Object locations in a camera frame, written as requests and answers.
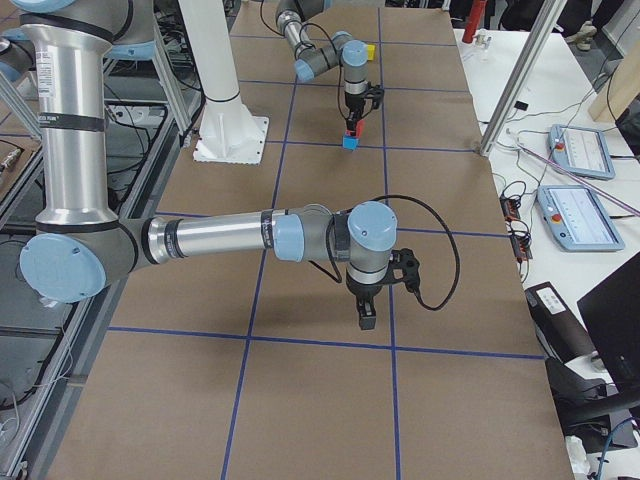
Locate blue block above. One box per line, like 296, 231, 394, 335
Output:
342, 133, 360, 151

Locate aluminium frame post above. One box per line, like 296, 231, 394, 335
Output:
478, 0, 567, 157

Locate reacher grabber stick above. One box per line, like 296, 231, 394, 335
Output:
506, 129, 639, 217

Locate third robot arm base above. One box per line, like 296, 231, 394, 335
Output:
1, 28, 38, 101

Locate teach pendant tablet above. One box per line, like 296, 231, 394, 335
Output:
537, 185, 625, 252
548, 124, 615, 180

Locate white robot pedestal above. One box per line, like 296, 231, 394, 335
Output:
179, 0, 269, 165

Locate near teach pendant tablet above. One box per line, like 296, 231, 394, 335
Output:
537, 185, 625, 252

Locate orange circuit board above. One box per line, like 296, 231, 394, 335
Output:
499, 194, 532, 263

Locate black box with label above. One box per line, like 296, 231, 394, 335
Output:
524, 282, 596, 363

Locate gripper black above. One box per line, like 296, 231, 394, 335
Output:
346, 275, 388, 330
344, 92, 366, 138

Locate black monitor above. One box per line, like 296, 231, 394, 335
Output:
578, 254, 639, 388

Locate far teach pendant tablet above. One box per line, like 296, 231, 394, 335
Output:
548, 124, 615, 180

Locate red block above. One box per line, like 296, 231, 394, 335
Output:
345, 118, 364, 139

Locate red cylinder bottle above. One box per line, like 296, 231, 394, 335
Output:
461, 0, 487, 44

